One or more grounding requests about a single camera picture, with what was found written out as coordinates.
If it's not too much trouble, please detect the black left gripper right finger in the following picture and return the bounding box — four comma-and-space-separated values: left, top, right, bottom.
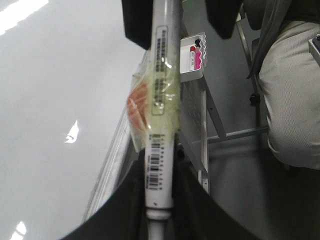
205, 0, 243, 40

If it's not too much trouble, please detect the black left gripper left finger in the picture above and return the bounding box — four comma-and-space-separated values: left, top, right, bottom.
121, 0, 154, 50

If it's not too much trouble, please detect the white whiteboard marker pen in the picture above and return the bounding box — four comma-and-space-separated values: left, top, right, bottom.
141, 0, 182, 240

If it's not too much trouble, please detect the red capped marker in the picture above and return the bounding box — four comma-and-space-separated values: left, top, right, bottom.
189, 46, 196, 71

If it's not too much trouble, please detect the pink capped marker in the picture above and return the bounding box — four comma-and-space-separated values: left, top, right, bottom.
194, 47, 202, 70

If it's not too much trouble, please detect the white marker holder tray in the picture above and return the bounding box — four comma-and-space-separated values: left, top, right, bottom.
180, 32, 208, 82

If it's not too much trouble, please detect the person in beige trousers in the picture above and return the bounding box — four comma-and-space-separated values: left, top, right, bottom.
243, 0, 320, 171

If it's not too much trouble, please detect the white whiteboard with aluminium frame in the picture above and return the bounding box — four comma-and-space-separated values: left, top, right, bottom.
0, 0, 144, 240

